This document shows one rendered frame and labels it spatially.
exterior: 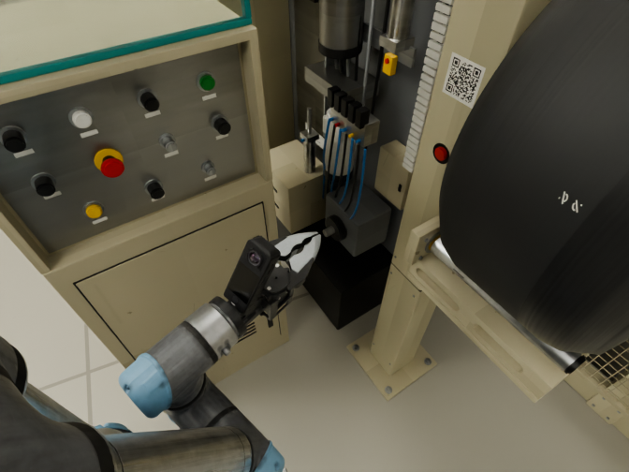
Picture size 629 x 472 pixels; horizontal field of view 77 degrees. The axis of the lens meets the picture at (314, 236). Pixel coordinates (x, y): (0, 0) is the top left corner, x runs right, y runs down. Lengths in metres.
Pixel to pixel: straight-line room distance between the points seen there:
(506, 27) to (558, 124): 0.27
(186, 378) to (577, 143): 0.53
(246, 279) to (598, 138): 0.44
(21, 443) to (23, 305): 1.97
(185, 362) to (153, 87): 0.52
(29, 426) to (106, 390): 1.54
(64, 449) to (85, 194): 0.68
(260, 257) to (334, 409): 1.17
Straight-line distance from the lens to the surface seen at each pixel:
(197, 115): 0.90
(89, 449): 0.34
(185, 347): 0.56
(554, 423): 1.86
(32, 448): 0.31
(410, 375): 1.72
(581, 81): 0.51
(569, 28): 0.54
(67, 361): 1.99
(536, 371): 0.86
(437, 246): 0.89
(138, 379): 0.56
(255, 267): 0.55
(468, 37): 0.78
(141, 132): 0.89
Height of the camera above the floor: 1.56
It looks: 49 degrees down
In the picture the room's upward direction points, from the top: straight up
